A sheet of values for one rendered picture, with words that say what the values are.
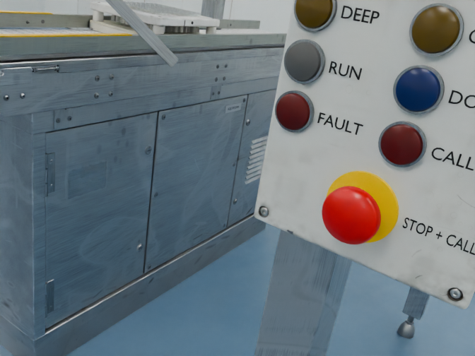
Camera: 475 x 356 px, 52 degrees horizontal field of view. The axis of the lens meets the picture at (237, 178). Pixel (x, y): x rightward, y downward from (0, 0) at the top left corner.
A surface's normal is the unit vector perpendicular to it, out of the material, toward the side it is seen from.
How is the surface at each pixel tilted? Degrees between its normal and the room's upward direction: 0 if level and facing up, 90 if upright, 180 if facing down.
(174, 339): 0
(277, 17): 90
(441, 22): 87
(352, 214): 86
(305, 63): 90
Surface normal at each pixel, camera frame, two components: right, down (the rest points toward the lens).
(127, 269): 0.82, 0.33
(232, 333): 0.15, -0.91
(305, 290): -0.55, 0.24
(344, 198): -0.53, -0.19
